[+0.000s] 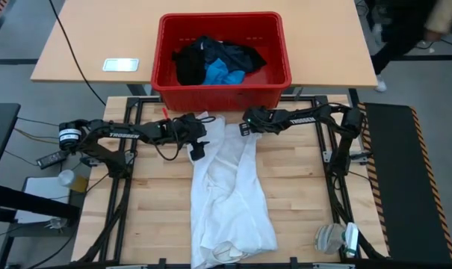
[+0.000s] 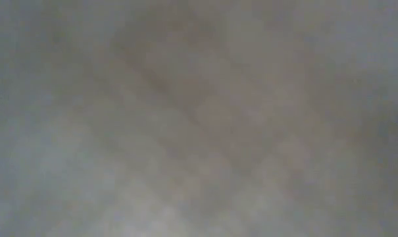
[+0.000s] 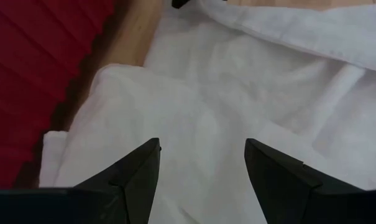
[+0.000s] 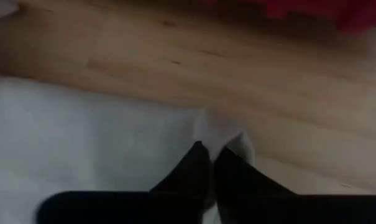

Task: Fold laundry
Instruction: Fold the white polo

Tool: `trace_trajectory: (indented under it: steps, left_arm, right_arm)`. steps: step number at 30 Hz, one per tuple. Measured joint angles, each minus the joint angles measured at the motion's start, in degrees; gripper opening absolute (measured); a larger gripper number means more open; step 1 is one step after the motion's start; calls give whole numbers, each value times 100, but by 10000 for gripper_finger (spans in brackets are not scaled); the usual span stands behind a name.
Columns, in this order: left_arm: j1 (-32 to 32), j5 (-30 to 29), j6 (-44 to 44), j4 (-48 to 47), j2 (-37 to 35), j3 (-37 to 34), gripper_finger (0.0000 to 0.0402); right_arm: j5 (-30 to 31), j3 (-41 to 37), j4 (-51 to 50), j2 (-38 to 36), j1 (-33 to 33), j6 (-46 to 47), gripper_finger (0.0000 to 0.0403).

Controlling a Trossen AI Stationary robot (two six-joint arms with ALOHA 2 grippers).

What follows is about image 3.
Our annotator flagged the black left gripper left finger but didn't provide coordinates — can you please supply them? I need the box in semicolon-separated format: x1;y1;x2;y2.
74;138;162;224

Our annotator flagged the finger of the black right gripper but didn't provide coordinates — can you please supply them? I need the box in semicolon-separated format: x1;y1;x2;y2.
171;0;192;9

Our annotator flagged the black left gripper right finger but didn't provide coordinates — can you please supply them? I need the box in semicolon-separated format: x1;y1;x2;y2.
244;138;365;224

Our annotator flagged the white shirt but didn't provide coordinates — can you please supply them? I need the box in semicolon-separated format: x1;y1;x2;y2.
39;0;376;224

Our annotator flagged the red plastic laundry basket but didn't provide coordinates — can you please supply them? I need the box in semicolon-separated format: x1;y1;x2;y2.
0;0;117;189

